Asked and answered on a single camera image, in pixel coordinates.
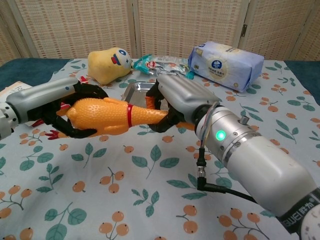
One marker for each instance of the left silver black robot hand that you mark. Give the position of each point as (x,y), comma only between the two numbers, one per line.
(37,95)

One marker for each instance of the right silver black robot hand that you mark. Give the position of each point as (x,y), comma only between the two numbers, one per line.
(190,95)

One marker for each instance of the yellow rubber chicken toy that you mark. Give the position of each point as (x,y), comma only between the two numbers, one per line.
(107,115)

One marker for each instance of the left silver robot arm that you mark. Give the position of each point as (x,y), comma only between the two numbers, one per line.
(6,120)

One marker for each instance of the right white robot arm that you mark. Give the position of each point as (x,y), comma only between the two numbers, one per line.
(262,162)

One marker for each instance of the stainless steel rectangular tray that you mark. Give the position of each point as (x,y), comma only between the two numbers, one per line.
(136,91)

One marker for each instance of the yellow plush toy with face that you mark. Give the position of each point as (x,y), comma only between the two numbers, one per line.
(105,65)

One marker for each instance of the white Face tissue pack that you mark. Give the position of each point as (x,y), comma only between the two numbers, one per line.
(15,88)

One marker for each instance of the red cartoon printed envelope pack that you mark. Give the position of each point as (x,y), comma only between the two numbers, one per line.
(37,123)

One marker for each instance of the silver and teal snack bag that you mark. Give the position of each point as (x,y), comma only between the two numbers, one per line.
(162,65)

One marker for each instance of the blue wrapped tissue pack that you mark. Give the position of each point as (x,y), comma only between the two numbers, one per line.
(225,65)

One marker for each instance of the woven folding screen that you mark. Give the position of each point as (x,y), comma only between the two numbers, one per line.
(75,25)

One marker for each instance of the brass screen hinge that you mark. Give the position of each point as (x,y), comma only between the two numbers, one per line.
(244,30)

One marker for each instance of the leaf and fruit print tablecloth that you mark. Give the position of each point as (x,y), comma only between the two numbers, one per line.
(125,200)

